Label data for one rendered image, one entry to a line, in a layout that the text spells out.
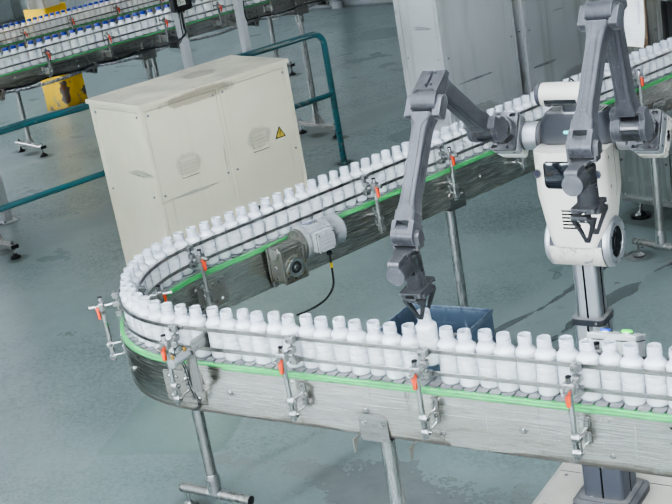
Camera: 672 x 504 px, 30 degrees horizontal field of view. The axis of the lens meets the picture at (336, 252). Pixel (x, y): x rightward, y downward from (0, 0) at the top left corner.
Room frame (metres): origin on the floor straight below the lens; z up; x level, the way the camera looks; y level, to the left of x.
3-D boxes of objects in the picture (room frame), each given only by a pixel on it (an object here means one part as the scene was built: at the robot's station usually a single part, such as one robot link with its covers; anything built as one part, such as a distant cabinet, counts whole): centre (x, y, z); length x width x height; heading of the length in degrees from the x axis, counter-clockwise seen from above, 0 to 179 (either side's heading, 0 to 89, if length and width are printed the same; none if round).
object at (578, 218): (3.09, -0.66, 1.43); 0.07 x 0.07 x 0.09; 55
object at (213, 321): (3.68, 0.41, 1.08); 0.06 x 0.06 x 0.17
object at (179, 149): (7.58, 0.71, 0.59); 1.10 x 0.62 x 1.18; 127
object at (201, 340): (3.64, 0.51, 0.96); 0.23 x 0.10 x 0.27; 145
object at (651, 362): (2.87, -0.75, 1.08); 0.06 x 0.06 x 0.17
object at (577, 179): (3.07, -0.65, 1.60); 0.12 x 0.09 x 0.12; 146
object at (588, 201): (3.11, -0.67, 1.51); 0.10 x 0.07 x 0.07; 145
